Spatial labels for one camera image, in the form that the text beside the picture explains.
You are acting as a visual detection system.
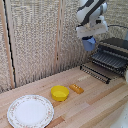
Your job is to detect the yellow bowl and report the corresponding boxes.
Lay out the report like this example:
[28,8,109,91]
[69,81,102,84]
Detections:
[50,85,71,102]

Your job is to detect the orange rectangular block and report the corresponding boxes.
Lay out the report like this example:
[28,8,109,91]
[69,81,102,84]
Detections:
[68,83,85,95]

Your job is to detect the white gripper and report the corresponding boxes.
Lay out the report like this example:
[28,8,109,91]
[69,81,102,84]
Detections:
[75,20,109,40]

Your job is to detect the black wire oven rack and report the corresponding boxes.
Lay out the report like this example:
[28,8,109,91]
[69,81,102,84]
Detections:
[79,63,112,85]

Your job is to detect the floral rimmed white plate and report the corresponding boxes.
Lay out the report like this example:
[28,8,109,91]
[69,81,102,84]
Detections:
[6,94,55,128]

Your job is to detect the blue cup with handle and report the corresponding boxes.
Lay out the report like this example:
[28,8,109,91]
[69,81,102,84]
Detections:
[81,36,97,52]

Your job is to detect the black dish rack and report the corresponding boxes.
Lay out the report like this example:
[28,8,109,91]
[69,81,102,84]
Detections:
[90,37,128,80]

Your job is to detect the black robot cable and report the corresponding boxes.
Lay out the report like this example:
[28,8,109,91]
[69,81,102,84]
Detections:
[107,23,128,30]

